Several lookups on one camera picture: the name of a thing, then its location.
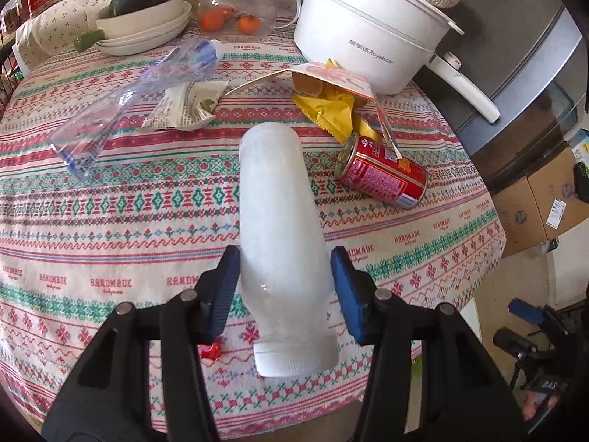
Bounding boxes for black wire rack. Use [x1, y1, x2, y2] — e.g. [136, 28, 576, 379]
[0, 32, 24, 106]

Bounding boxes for patterned tablecloth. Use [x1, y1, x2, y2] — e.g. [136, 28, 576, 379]
[0, 32, 507, 440]

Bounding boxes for red candy wrapper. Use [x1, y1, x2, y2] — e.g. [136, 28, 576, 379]
[199, 341, 222, 364]

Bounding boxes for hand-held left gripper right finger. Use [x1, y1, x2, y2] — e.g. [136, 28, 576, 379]
[330, 246, 530, 442]

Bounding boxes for crumpled white paper packet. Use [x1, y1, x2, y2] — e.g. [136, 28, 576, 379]
[142, 80, 229, 130]

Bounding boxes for flattened brown paper box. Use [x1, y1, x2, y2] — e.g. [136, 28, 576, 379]
[225, 61, 402, 159]

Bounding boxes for white floral cloth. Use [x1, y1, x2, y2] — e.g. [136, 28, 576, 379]
[15, 0, 203, 71]

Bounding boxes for crushed clear plastic bottle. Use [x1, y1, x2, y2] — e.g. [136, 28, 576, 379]
[50, 39, 222, 181]

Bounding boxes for red drink can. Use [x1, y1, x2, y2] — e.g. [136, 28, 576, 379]
[334, 133, 428, 210]

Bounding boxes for grey refrigerator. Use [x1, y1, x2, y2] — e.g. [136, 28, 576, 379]
[409, 0, 589, 194]

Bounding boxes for cream shallow dish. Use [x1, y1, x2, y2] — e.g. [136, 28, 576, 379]
[96, 0, 192, 49]
[99, 18, 191, 57]

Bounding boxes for yellow snack wrapper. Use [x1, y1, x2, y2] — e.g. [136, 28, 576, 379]
[293, 57, 382, 144]

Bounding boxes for white electric cooking pot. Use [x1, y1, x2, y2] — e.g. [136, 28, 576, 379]
[293, 0, 501, 123]

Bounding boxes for cream bowl with green handle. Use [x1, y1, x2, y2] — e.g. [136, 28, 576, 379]
[75, 0, 185, 53]

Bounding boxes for brown cardboard box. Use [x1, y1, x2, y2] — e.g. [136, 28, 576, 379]
[490, 147, 589, 259]

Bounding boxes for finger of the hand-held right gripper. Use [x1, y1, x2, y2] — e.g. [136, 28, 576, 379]
[493, 327, 544, 369]
[508, 298, 560, 332]

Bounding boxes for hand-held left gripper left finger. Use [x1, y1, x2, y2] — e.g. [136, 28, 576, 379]
[41, 245, 242, 442]

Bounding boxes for frosted white plastic bottle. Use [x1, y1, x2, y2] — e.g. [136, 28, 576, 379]
[238, 122, 340, 378]

